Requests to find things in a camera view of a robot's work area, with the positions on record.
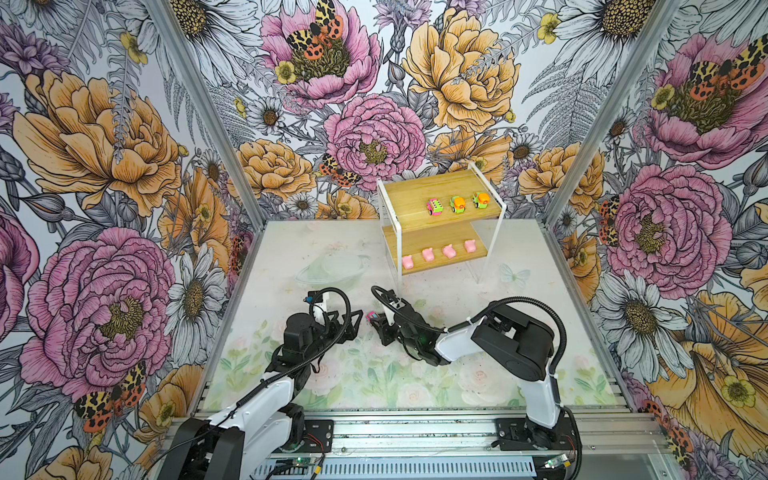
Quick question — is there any green orange mixer truck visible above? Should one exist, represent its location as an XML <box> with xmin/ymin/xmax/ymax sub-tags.
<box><xmin>450</xmin><ymin>196</ymin><xmax>466</xmax><ymax>214</ymax></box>
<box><xmin>472</xmin><ymin>192</ymin><xmax>490</xmax><ymax>209</ymax></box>

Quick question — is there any pink green toy truck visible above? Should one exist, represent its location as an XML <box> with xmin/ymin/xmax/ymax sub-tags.
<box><xmin>426</xmin><ymin>198</ymin><xmax>444</xmax><ymax>216</ymax></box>

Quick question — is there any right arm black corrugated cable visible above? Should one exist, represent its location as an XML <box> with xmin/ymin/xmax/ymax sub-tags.
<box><xmin>370</xmin><ymin>284</ymin><xmax>568</xmax><ymax>385</ymax></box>

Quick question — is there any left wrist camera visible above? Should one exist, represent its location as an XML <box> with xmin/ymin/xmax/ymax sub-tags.
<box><xmin>305</xmin><ymin>290</ymin><xmax>327</xmax><ymax>325</ymax></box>

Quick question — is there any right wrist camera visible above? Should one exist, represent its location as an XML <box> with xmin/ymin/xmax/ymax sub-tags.
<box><xmin>382</xmin><ymin>291</ymin><xmax>404</xmax><ymax>313</ymax></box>

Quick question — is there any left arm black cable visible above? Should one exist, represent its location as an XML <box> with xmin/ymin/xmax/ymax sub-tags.
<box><xmin>233</xmin><ymin>286</ymin><xmax>353</xmax><ymax>409</ymax></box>

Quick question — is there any right aluminium corner post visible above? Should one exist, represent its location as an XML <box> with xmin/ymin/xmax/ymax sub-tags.
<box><xmin>542</xmin><ymin>1</ymin><xmax>680</xmax><ymax>227</ymax></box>

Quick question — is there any aluminium front rail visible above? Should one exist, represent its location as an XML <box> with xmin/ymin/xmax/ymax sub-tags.
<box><xmin>158</xmin><ymin>409</ymin><xmax>670</xmax><ymax>463</ymax></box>

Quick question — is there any left aluminium corner post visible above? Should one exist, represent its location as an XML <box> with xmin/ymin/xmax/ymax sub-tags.
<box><xmin>147</xmin><ymin>1</ymin><xmax>266</xmax><ymax>232</ymax></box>

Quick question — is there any aluminium corner post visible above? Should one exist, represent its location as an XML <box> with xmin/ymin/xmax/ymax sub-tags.
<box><xmin>542</xmin><ymin>1</ymin><xmax>680</xmax><ymax>227</ymax></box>
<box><xmin>147</xmin><ymin>1</ymin><xmax>266</xmax><ymax>232</ymax></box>

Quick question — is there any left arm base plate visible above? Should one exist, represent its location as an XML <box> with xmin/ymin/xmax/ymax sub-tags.
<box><xmin>276</xmin><ymin>419</ymin><xmax>335</xmax><ymax>454</ymax></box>

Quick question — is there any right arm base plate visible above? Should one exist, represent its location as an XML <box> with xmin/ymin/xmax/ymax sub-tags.
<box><xmin>491</xmin><ymin>412</ymin><xmax>580</xmax><ymax>451</ymax></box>

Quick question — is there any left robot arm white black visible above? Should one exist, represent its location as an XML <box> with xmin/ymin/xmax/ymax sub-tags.
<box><xmin>157</xmin><ymin>305</ymin><xmax>363</xmax><ymax>479</ymax></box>

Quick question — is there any wooden two-tier shelf white frame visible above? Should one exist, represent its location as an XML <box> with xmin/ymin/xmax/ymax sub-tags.
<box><xmin>377</xmin><ymin>162</ymin><xmax>507</xmax><ymax>293</ymax></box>

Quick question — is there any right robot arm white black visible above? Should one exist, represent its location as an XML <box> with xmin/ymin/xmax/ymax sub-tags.
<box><xmin>367</xmin><ymin>301</ymin><xmax>563</xmax><ymax>450</ymax></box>

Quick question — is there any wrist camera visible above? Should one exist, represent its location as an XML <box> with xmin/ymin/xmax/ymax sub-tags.
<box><xmin>382</xmin><ymin>291</ymin><xmax>404</xmax><ymax>313</ymax></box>
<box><xmin>305</xmin><ymin>290</ymin><xmax>327</xmax><ymax>325</ymax></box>

